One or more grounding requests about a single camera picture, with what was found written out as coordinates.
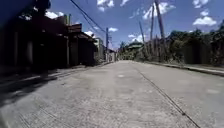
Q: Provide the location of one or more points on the pale building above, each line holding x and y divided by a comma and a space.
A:
100, 50

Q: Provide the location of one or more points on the utility pole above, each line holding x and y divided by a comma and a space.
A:
106, 43

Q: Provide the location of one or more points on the house with tiered roof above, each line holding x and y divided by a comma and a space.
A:
135, 46

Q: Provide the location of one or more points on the grey concrete road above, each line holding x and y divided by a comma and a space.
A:
116, 96

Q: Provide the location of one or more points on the thin leaning pole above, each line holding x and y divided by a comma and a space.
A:
142, 35

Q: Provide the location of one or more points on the thin upright pole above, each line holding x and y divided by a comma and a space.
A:
152, 26

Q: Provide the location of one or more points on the thick leaning pole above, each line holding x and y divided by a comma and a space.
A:
160, 20

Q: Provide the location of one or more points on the dark roofed building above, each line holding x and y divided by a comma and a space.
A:
43, 43

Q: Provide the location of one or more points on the row of trees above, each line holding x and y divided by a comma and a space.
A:
186, 46

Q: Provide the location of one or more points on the raised concrete sidewalk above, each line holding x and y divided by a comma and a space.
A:
20, 81

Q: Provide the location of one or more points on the concrete kerb strip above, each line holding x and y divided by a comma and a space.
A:
206, 69

